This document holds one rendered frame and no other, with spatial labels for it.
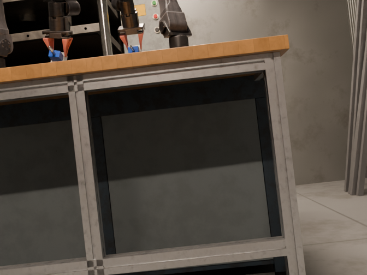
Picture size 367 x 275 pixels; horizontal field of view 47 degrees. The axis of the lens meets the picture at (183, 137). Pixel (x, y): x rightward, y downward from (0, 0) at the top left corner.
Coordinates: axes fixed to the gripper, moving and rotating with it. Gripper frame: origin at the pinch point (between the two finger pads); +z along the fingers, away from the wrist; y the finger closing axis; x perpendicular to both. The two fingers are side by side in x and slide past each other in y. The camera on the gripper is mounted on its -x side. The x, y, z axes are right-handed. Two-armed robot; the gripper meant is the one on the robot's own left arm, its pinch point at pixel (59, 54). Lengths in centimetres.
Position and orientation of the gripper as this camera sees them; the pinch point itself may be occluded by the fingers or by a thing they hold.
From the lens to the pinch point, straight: 175.2
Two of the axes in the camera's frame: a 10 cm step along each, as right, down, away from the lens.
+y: -10.0, -0.6, 0.6
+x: -0.8, 3.2, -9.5
